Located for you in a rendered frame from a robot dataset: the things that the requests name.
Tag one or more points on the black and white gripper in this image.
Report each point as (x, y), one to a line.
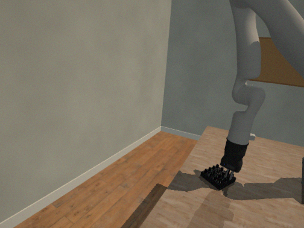
(236, 146)

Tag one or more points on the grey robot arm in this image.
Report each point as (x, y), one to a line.
(286, 28)

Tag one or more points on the black knob box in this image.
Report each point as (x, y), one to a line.
(214, 174)

